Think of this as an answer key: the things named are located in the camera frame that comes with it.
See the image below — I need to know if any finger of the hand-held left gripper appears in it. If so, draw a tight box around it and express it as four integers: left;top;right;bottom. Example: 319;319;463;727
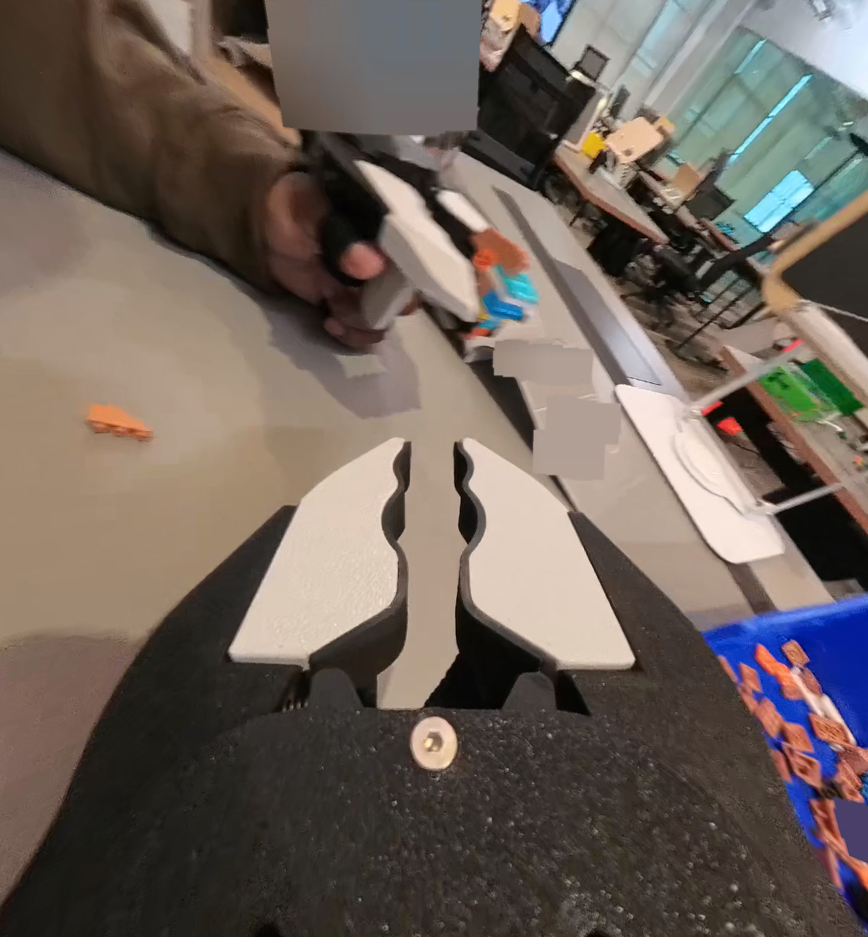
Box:
436;189;492;244
353;160;481;325

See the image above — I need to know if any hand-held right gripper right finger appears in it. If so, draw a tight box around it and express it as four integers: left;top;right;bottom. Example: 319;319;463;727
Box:
453;438;637;671

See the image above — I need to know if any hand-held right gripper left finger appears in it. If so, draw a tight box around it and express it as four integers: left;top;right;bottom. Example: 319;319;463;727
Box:
227;438;412;669

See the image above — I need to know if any multicoloured brick model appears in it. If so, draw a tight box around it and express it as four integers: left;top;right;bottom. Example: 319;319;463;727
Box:
466;229;542;343

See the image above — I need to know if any small tan brick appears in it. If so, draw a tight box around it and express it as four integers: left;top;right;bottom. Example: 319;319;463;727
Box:
84;404;155;442

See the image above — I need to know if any person's left forearm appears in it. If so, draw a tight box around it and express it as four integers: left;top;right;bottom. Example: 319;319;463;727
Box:
0;0;304;295

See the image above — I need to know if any wood-edged desk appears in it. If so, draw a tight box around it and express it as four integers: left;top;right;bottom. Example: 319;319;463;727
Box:
721;343;868;573
553;141;670;250

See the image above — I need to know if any grey desk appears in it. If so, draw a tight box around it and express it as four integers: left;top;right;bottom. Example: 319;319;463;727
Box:
0;132;837;923

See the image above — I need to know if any person's left hand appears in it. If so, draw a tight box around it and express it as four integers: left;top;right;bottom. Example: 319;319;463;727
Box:
267;170;407;350

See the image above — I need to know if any black mesh office chair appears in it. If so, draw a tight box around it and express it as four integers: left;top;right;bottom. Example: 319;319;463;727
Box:
474;28;597;187

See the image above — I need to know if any wooden laptop stand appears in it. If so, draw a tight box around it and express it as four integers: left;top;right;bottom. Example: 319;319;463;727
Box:
604;116;670;167

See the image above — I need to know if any white tablet stand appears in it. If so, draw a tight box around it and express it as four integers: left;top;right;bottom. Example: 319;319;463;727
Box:
614;344;868;566

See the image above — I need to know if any pile of loose bricks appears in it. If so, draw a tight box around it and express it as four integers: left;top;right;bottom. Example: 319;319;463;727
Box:
718;639;868;931

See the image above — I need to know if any blue plastic bin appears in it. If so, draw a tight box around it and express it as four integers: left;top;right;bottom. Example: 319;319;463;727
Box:
703;584;868;937

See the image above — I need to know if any green box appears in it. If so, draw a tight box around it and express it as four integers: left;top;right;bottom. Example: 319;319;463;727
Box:
758;357;864;424

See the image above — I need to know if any black board with wooden edge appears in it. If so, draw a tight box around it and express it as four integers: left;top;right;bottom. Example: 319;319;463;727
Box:
762;167;868;348

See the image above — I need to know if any black floor lamp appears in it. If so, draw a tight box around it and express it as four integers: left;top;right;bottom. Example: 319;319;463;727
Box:
679;130;868;348

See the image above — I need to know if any black desk cable cover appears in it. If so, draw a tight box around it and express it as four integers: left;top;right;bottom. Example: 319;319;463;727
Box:
492;185;689;402

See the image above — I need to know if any large wall screen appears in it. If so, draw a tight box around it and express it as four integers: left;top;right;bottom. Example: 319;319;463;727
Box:
535;0;579;46

